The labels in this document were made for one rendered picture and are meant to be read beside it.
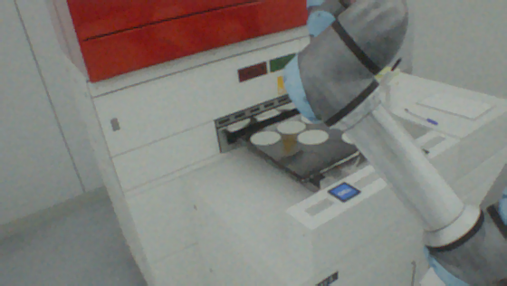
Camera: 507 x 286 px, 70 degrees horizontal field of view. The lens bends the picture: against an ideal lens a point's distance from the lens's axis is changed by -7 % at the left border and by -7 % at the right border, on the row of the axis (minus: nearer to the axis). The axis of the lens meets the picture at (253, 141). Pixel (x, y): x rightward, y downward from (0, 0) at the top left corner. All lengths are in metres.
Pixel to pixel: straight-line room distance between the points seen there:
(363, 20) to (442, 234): 0.38
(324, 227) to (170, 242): 0.75
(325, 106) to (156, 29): 0.63
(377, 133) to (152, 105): 0.76
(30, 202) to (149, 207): 1.67
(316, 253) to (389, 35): 0.48
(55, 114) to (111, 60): 1.64
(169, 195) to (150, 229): 0.14
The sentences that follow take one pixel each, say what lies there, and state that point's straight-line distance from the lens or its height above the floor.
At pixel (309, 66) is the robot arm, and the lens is 0.63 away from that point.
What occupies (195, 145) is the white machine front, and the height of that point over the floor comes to 0.91.
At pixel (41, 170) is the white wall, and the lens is 2.84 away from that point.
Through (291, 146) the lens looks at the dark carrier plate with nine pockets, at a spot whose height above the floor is 0.90.
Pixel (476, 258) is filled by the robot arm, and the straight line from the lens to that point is 0.74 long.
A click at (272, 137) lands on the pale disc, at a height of 0.90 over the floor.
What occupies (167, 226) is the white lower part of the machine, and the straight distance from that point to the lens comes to 1.42.
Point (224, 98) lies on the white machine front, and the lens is 1.31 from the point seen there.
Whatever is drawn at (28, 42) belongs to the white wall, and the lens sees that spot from 2.62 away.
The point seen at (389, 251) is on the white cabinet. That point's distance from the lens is 1.11.
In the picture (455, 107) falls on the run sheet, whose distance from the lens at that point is 1.36.
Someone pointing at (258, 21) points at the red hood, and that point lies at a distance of 1.27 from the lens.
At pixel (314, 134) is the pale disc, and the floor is 0.90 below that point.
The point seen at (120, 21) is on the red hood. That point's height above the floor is 1.37.
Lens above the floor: 1.49
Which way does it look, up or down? 27 degrees down
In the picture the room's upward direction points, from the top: 8 degrees counter-clockwise
